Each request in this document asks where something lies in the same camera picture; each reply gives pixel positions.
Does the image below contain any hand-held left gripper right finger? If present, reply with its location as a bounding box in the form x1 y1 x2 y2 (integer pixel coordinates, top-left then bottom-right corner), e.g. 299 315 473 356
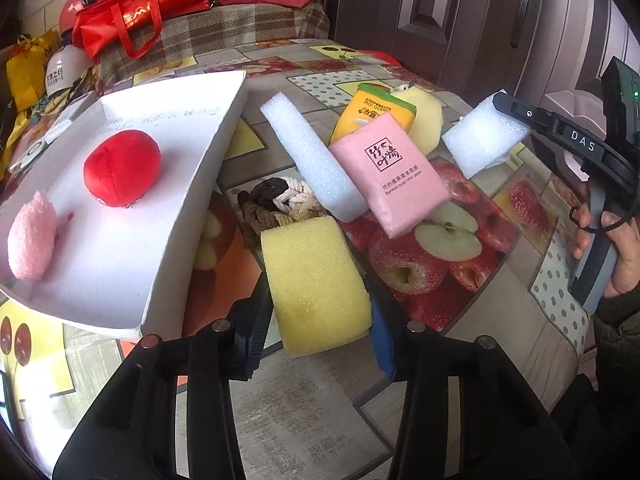
365 275 581 480

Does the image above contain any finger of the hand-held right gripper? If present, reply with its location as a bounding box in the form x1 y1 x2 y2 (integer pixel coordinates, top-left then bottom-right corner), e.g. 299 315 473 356
492 91 623 166
525 130 608 183

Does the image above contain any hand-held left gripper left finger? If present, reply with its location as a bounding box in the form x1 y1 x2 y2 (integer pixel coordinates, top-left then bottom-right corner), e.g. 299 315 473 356
52 272 273 480

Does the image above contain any yellow sponge block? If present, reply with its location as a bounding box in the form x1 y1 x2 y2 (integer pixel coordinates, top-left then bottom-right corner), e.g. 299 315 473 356
260 215 373 359

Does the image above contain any white foam block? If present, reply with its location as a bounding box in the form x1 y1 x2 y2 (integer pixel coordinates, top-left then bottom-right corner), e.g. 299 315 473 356
442 91 532 179

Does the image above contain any pale yellow octagonal sponge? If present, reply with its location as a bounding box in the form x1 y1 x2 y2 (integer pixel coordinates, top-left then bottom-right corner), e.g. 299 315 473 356
390 85 446 157

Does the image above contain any brown white braided hair tie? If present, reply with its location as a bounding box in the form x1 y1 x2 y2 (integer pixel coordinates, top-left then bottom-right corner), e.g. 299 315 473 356
237 178 331 248

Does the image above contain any white cardboard box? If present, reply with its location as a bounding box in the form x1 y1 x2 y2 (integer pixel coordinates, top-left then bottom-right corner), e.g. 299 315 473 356
0 70 247 339

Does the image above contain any pink tissue pack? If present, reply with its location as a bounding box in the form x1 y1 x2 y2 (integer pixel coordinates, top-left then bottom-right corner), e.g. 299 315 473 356
328 112 452 239

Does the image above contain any long white foam bar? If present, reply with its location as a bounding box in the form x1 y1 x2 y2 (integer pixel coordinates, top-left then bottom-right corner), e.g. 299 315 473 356
259 91 369 222

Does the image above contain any yellow tissue pack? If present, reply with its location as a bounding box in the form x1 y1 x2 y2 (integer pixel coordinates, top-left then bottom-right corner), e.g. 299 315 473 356
330 83 417 143

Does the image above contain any red plush ball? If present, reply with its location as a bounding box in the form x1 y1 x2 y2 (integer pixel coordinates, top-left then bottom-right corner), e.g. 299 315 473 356
83 130 162 208

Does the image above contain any pink fluffy plush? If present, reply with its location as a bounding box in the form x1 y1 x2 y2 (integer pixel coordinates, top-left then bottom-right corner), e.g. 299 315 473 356
8 191 59 281

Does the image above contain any person's right forearm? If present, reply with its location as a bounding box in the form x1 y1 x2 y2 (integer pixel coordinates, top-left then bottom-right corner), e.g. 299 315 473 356
592 287 640 393

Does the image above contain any person's right hand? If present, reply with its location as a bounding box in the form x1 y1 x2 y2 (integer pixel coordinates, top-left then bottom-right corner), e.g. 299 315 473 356
572 207 640 298

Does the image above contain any fruit print tablecloth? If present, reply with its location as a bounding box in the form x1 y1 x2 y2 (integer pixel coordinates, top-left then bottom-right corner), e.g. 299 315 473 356
0 40 601 480

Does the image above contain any brown door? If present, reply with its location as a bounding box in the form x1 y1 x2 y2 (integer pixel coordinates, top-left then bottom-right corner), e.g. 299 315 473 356
320 0 640 161

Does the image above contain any white remote control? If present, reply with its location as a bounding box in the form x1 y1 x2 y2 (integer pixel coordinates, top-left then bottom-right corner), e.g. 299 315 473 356
46 101 96 143

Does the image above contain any white round-dial device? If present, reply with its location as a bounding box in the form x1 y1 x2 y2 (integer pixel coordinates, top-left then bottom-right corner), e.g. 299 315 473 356
10 139 51 172

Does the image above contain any plaid cover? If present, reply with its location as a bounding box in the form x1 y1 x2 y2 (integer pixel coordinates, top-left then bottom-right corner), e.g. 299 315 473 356
92 2 331 91

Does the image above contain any white helmet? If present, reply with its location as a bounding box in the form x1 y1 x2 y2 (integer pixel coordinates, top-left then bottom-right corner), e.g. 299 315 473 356
45 45 96 97

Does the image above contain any yellow bag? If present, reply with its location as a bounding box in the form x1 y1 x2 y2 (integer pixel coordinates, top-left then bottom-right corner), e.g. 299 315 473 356
6 30 61 111

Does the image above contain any red shopping bag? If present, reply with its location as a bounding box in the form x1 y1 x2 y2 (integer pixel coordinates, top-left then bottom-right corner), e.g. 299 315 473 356
72 0 211 61

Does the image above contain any red helmet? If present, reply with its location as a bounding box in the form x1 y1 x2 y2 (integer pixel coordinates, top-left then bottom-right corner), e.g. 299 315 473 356
59 0 126 46

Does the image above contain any door handle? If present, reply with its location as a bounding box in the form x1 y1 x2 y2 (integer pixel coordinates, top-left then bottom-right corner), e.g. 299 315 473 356
512 0 531 51

